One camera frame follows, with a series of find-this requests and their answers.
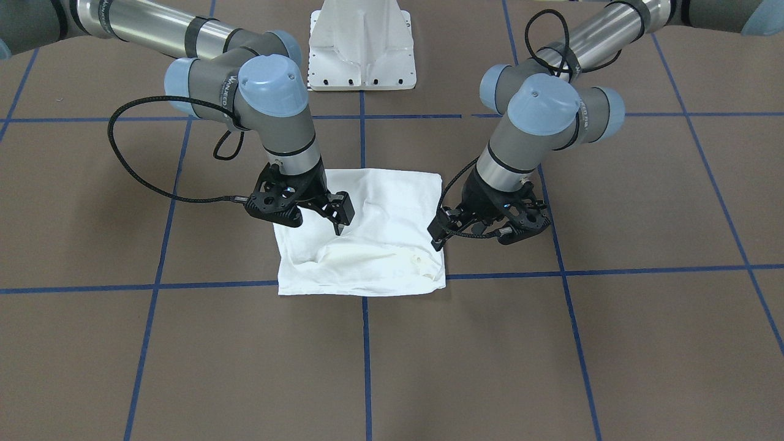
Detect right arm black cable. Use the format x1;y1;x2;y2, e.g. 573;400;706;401
107;96;255;205

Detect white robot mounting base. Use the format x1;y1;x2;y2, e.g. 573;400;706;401
306;1;417;91

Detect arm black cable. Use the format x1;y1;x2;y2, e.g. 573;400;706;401
107;96;255;205
439;9;623;239

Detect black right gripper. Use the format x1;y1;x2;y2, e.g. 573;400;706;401
280;161;355;236

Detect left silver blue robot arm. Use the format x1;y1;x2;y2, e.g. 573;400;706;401
428;1;782;251

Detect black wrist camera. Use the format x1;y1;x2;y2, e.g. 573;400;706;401
496;181;551;245
243;163;305;228

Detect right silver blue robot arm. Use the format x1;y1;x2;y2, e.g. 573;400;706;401
1;1;355;235

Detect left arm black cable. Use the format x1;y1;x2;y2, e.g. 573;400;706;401
439;9;623;239

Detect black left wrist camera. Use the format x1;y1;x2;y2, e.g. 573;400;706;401
496;181;551;245

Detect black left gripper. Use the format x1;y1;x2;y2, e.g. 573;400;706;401
428;165;521;252

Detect white long-sleeve printed shirt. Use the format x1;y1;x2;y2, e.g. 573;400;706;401
274;168;446;296

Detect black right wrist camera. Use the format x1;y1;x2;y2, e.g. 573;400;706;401
243;163;305;228

